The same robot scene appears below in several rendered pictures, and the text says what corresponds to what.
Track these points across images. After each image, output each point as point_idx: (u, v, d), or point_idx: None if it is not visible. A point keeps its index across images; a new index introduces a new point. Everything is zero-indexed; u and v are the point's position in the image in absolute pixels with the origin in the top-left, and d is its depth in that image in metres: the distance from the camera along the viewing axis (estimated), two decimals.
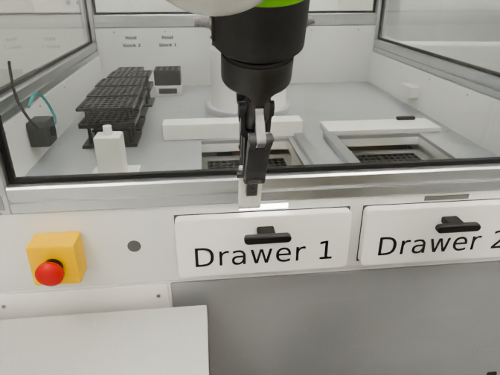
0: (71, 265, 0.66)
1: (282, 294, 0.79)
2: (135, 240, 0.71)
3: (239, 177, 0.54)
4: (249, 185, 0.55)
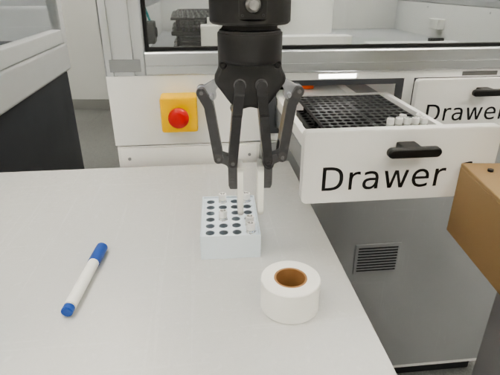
0: (193, 114, 0.86)
1: None
2: None
3: (273, 164, 0.55)
4: (271, 172, 0.57)
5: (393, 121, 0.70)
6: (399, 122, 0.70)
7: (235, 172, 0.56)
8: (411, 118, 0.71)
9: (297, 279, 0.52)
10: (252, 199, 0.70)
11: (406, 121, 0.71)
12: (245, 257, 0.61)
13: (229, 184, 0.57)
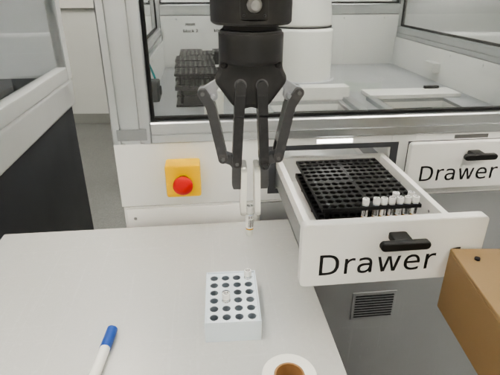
0: (196, 181, 0.90)
1: None
2: None
3: (269, 165, 0.55)
4: (268, 172, 0.57)
5: (386, 201, 0.74)
6: (393, 202, 0.74)
7: (239, 172, 0.56)
8: (404, 198, 0.75)
9: (296, 373, 0.56)
10: (254, 274, 0.74)
11: (399, 201, 0.75)
12: (246, 340, 0.65)
13: (233, 184, 0.57)
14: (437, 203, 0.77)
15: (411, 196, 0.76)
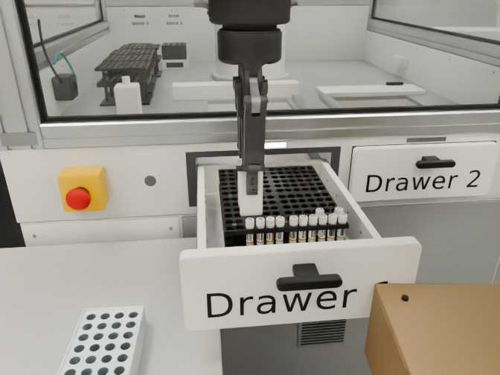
0: (97, 193, 0.76)
1: None
2: (151, 175, 0.80)
3: (238, 169, 0.54)
4: (249, 180, 0.54)
5: (305, 221, 0.60)
6: (313, 222, 0.61)
7: None
8: (327, 217, 0.61)
9: None
10: (141, 311, 0.60)
11: (321, 221, 0.61)
12: None
13: None
14: (370, 223, 0.63)
15: (338, 213, 0.63)
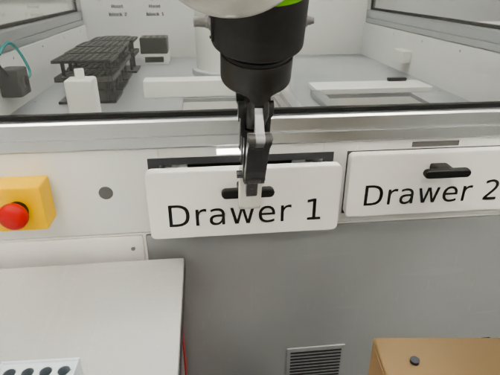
0: (37, 208, 0.63)
1: (264, 248, 0.75)
2: (106, 187, 0.67)
3: (239, 177, 0.54)
4: (249, 185, 0.55)
5: None
6: None
7: None
8: None
9: None
10: (75, 365, 0.47)
11: None
12: None
13: None
14: (310, 160, 0.75)
15: None
